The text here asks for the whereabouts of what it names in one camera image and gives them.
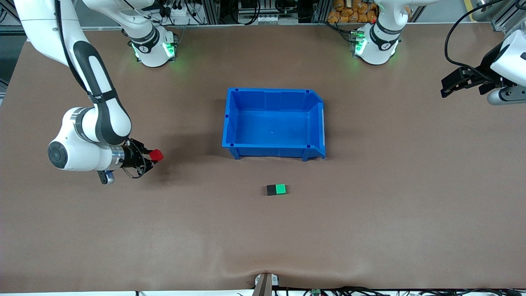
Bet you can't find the brown table mat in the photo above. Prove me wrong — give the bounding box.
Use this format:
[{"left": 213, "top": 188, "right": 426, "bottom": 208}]
[{"left": 0, "top": 23, "right": 526, "bottom": 293}]

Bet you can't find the bag of orange items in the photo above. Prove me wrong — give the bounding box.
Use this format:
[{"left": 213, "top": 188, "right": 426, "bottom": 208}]
[{"left": 327, "top": 0, "right": 378, "bottom": 24}]

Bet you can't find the blue plastic storage bin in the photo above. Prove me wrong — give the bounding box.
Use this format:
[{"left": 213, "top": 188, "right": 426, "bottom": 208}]
[{"left": 222, "top": 88, "right": 326, "bottom": 162}]

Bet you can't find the white power strip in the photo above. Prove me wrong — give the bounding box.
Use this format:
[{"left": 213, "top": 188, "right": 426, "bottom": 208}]
[{"left": 164, "top": 5, "right": 194, "bottom": 19}]

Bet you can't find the metal table edge clamp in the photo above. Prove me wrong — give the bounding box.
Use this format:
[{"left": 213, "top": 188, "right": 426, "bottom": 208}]
[{"left": 254, "top": 273, "right": 280, "bottom": 296}]

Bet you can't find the black control unit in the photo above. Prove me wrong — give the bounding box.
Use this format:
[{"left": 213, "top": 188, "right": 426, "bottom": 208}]
[{"left": 238, "top": 0, "right": 300, "bottom": 24}]

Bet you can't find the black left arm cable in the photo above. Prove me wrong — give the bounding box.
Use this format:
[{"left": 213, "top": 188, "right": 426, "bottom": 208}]
[{"left": 444, "top": 0, "right": 526, "bottom": 74}]

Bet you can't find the aluminium frame profile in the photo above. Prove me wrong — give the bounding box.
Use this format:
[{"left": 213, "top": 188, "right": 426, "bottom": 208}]
[
  {"left": 196, "top": 0, "right": 220, "bottom": 24},
  {"left": 491, "top": 0, "right": 526, "bottom": 32},
  {"left": 311, "top": 0, "right": 331, "bottom": 23}
]

